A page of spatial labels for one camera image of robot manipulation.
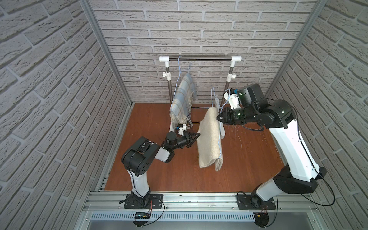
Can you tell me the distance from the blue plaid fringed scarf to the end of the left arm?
0.43 ft

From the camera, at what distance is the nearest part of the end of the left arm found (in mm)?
725

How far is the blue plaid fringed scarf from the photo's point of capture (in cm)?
85
